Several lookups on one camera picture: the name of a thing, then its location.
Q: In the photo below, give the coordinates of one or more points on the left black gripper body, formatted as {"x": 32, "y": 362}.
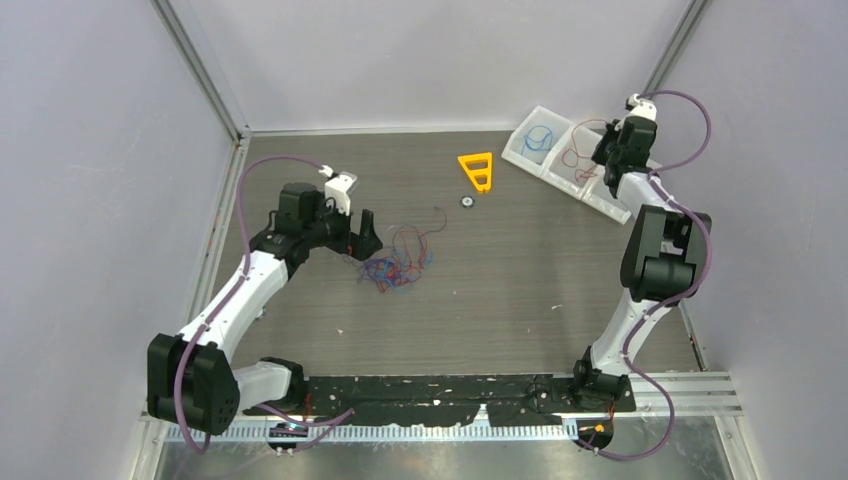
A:
{"x": 332, "y": 229}

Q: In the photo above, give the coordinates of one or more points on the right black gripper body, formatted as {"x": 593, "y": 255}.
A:
{"x": 607, "y": 150}

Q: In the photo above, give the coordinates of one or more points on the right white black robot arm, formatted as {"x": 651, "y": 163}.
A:
{"x": 663, "y": 262}

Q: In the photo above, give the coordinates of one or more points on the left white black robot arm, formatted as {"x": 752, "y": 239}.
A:
{"x": 190, "y": 380}

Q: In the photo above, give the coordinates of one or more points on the white three-compartment plastic tray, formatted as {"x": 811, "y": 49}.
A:
{"x": 558, "y": 150}

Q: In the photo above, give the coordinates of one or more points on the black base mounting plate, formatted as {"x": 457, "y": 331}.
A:
{"x": 448, "y": 400}

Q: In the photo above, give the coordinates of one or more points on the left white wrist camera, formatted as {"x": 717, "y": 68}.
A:
{"x": 338, "y": 188}

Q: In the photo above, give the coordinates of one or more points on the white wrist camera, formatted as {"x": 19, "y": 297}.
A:
{"x": 338, "y": 188}
{"x": 638, "y": 106}

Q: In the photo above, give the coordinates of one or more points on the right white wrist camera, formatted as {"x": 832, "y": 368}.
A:
{"x": 638, "y": 106}

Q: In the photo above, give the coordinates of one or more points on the yellow triangular plastic frame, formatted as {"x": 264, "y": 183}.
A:
{"x": 478, "y": 168}

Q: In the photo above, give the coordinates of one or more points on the aluminium front rail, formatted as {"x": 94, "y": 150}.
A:
{"x": 694, "y": 394}

